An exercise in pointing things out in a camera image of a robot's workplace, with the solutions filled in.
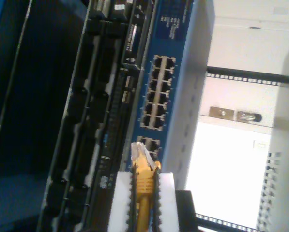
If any black server rack frame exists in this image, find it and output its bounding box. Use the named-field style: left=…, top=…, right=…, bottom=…
left=195, top=66, right=289, bottom=232

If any blue network switch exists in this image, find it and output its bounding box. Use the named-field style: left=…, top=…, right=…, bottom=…
left=126, top=0, right=216, bottom=194

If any yellow network cable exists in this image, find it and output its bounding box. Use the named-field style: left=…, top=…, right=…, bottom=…
left=130, top=142, right=162, bottom=232

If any black wall plate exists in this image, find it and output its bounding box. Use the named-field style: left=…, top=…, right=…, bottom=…
left=236, top=110, right=263, bottom=123

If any black rack server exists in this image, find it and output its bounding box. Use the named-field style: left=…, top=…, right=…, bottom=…
left=36, top=0, right=159, bottom=232

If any brown wall plate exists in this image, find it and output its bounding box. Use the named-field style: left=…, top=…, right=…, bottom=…
left=209, top=106, right=235, bottom=119

